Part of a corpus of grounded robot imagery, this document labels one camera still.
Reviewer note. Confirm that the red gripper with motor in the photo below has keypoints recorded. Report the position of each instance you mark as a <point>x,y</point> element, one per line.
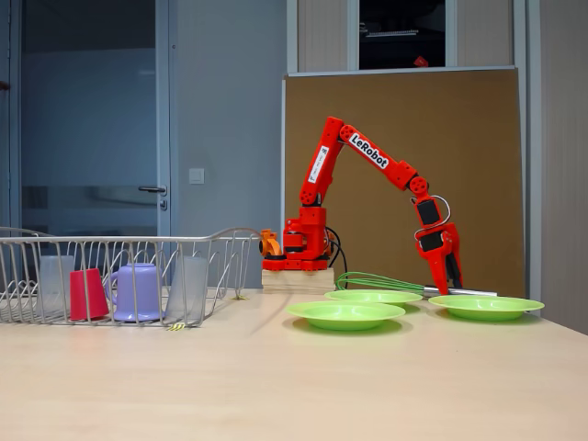
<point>434,243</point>

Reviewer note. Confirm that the grey translucent plastic cup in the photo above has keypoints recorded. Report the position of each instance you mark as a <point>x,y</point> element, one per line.
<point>55,280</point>
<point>186,289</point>

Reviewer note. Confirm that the purple plastic mug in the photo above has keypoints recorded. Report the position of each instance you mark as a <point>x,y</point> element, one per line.
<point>142,294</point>

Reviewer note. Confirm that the red plastic cup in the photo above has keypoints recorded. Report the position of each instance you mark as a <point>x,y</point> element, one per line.
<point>87,298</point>

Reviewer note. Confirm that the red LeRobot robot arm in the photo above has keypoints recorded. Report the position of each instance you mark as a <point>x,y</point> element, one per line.
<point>404,177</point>

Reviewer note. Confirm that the green plastic plate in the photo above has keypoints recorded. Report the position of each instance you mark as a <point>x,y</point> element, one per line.
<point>344,313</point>
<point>372,297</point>
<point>491,307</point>

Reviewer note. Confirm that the brown partition board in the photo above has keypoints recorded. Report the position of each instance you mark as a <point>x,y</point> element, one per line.
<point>487,138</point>

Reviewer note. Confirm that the wooden base block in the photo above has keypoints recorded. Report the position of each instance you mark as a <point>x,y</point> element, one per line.
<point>298,281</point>

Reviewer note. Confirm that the orange clamp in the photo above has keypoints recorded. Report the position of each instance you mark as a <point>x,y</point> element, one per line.
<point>268,243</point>

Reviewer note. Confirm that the yellow green tape piece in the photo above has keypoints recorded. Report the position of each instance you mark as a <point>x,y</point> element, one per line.
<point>240,298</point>

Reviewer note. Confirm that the yellow black striped tape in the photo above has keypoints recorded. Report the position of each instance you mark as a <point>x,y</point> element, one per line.
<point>176,327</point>

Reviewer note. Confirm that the blue glazed door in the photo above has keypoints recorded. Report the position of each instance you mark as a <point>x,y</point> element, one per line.
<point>92,92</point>

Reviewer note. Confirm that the white light switch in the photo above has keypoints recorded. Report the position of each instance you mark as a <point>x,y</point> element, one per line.
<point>197,176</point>

